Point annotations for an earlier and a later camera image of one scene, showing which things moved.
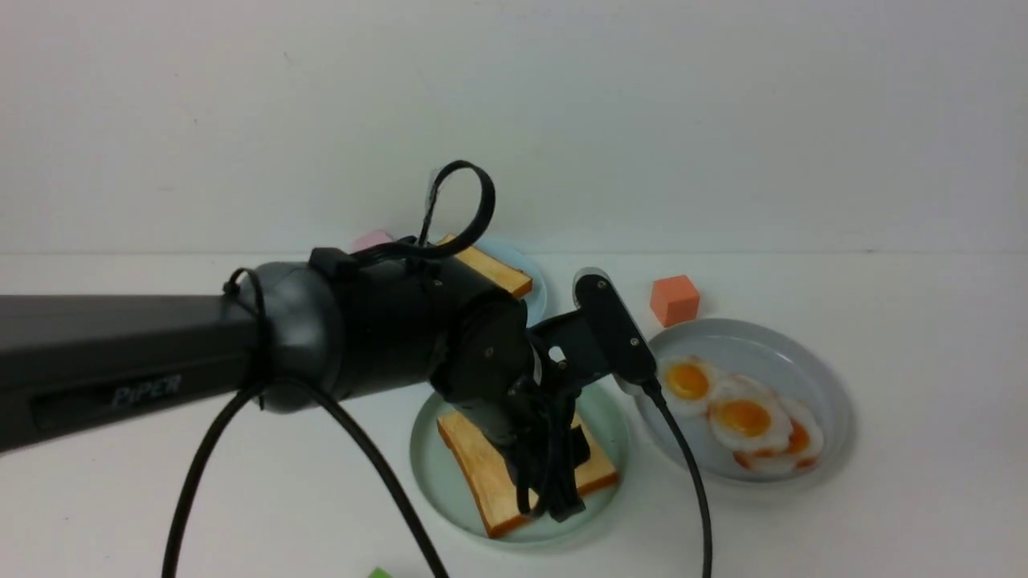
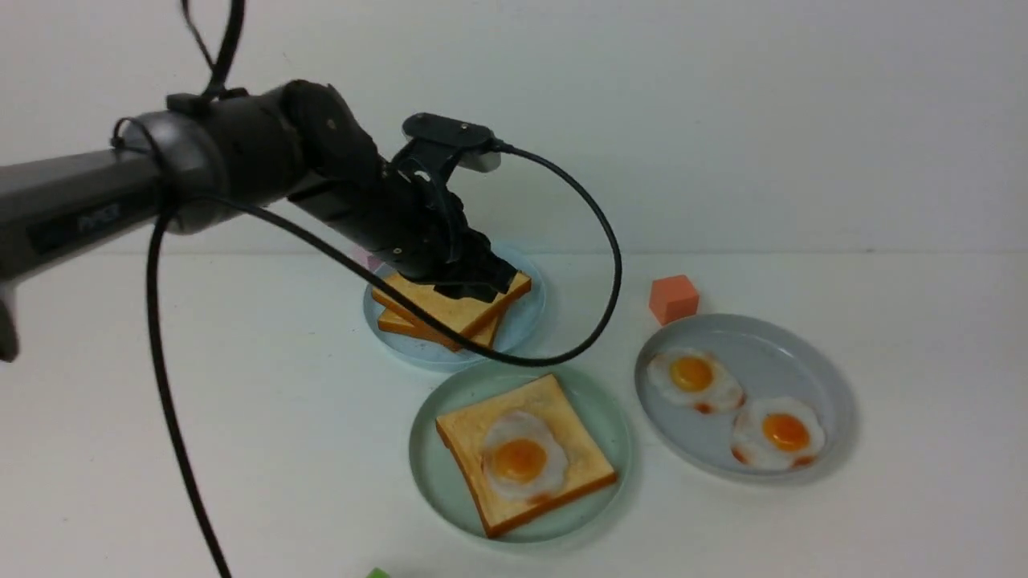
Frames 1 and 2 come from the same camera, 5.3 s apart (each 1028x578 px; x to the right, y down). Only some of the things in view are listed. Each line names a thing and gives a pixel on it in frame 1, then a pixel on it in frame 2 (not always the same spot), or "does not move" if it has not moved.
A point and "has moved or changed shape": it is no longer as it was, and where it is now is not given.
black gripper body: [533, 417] to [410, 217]
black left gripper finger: [528, 471] to [495, 276]
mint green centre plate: [443, 480] does not move
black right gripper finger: [569, 449] to [458, 291]
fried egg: [801, 452] does not move
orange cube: [674, 300] does not move
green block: [379, 572] does not move
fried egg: [749, 416] has moved or changed shape
